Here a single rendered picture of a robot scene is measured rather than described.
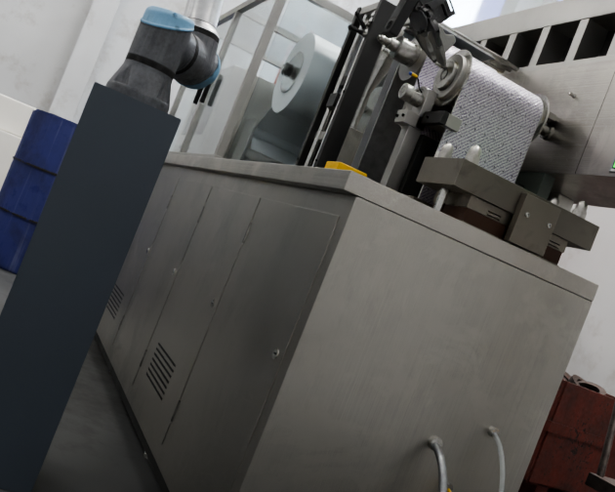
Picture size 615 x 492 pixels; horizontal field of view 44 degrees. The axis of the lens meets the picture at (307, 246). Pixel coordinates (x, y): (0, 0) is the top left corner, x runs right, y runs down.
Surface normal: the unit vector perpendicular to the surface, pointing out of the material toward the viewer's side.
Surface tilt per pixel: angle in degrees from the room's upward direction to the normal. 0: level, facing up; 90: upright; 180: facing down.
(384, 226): 90
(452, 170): 90
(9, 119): 90
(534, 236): 90
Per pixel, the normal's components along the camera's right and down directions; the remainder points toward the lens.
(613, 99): -0.85, -0.35
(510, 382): 0.36, 0.13
